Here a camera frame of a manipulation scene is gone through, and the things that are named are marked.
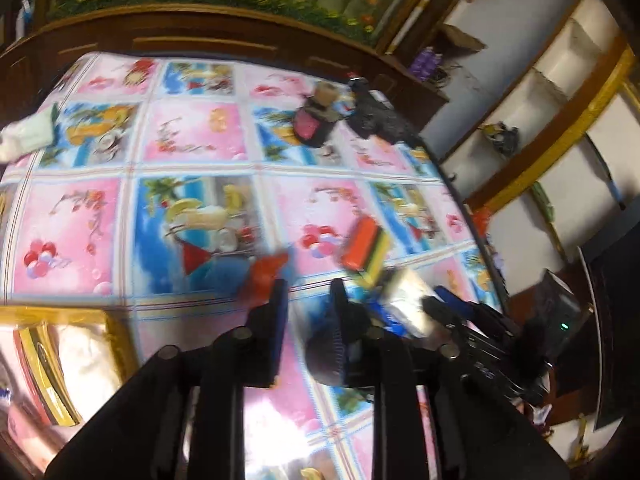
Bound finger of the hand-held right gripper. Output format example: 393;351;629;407
421;296;471;336
434;286;507;327

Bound green plastic object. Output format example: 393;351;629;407
532;182;557;222

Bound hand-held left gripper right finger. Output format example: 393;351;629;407
327;277;571;480

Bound black device green light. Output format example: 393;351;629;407
520;267;593;361

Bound white rolled poster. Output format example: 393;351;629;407
390;0;451;51

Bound yellow taped cardboard box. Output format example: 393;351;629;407
0;305;139;480

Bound multicolour sponge pack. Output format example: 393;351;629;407
340;216;394;289
12;325;83;428

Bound small cardboard box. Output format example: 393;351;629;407
442;22;488;53

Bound yellow black tool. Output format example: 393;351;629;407
480;122;521;153

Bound orange plastic bag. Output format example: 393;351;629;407
240;252;291;306

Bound dark jar pink label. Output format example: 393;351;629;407
292;100;341;148

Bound white cloth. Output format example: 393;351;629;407
55;327;123;411

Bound silver foil packet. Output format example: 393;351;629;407
377;266;438;341

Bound white rubber glove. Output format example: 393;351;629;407
0;107;58;163

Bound purple bottles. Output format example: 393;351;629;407
410;47;443;81

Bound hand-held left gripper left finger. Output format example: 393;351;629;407
45;277;291;480

